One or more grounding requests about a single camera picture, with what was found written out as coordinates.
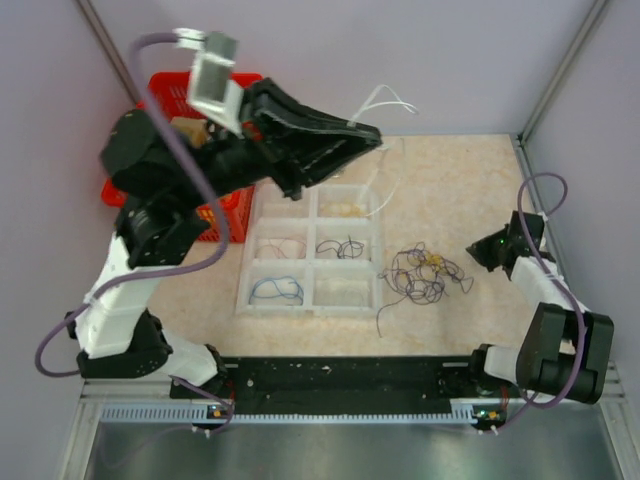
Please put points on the brown cardboard box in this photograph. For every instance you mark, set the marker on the brown cardboard box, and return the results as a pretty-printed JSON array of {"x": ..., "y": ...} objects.
[{"x": 191, "y": 129}]

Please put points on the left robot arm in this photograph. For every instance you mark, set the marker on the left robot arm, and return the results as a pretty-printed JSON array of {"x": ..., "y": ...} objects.
[{"x": 166, "y": 181}]

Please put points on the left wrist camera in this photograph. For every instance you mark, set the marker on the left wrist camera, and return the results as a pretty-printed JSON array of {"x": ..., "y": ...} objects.
[{"x": 211, "y": 90}]

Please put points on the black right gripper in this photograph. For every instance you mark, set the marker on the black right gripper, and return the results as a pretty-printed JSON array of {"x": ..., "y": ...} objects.
[{"x": 479, "y": 249}]

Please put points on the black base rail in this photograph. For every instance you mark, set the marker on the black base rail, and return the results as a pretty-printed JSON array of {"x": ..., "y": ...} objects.
[{"x": 351, "y": 385}]

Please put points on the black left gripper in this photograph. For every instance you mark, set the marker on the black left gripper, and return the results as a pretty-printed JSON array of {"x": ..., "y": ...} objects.
[{"x": 295, "y": 139}]

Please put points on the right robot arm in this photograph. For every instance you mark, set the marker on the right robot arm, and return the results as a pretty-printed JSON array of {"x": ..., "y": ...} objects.
[{"x": 538, "y": 365}]

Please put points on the white compartment organizer tray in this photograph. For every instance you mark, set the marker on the white compartment organizer tray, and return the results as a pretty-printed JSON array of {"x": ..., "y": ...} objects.
[{"x": 317, "y": 256}]

